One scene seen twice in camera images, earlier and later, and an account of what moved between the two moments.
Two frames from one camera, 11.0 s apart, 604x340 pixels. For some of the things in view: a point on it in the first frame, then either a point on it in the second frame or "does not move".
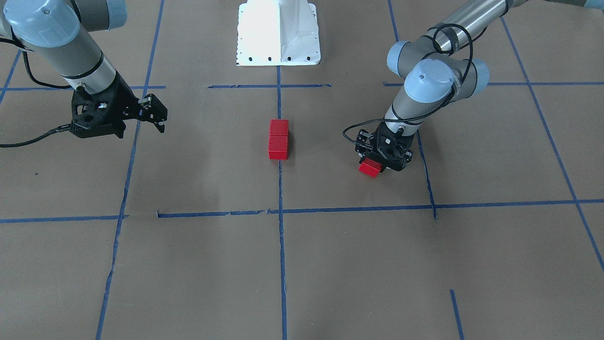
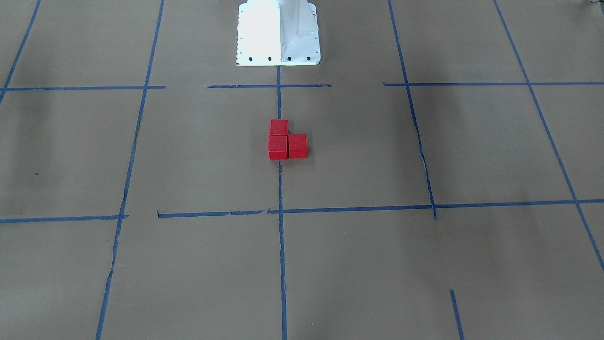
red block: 277,147 does not move
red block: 370,167 → 297,146
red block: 279,127 does not move
